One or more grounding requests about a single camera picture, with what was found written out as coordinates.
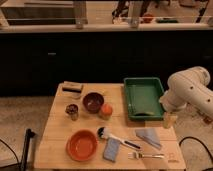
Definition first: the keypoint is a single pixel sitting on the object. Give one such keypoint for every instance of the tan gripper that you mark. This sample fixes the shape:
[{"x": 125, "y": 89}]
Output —
[{"x": 169, "y": 120}]

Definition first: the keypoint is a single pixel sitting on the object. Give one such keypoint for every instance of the grey-blue towel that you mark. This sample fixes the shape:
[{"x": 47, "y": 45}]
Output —
[{"x": 150, "y": 136}]

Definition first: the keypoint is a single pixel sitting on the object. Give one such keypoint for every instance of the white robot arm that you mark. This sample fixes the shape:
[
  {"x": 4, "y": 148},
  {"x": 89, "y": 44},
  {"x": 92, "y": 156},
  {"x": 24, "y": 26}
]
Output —
[{"x": 187, "y": 87}]

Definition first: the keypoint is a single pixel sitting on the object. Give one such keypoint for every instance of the dark maroon bowl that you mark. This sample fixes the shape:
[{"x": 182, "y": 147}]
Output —
[{"x": 93, "y": 102}]

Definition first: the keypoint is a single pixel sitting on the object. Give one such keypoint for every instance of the orange-red bowl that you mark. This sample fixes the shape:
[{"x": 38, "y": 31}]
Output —
[{"x": 82, "y": 145}]

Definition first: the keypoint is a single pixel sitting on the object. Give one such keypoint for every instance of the green plastic tray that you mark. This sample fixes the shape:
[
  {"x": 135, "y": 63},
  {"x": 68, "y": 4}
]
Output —
[{"x": 142, "y": 98}]

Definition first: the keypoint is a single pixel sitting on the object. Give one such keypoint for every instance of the silver fork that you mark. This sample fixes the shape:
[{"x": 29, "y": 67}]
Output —
[{"x": 140, "y": 155}]

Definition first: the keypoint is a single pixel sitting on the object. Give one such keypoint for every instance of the blue sponge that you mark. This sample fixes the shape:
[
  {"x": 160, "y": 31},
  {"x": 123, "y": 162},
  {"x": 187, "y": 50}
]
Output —
[{"x": 111, "y": 149}]

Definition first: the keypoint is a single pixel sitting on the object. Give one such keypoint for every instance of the orange fruit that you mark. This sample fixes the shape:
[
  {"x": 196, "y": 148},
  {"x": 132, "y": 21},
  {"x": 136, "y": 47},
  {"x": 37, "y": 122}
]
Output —
[{"x": 106, "y": 111}]

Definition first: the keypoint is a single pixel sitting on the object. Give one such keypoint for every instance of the brown block eraser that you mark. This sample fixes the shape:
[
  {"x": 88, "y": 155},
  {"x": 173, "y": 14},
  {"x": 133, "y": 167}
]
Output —
[{"x": 72, "y": 87}]

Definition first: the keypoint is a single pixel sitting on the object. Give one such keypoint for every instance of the black stand left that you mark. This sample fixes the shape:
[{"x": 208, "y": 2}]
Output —
[{"x": 28, "y": 150}]

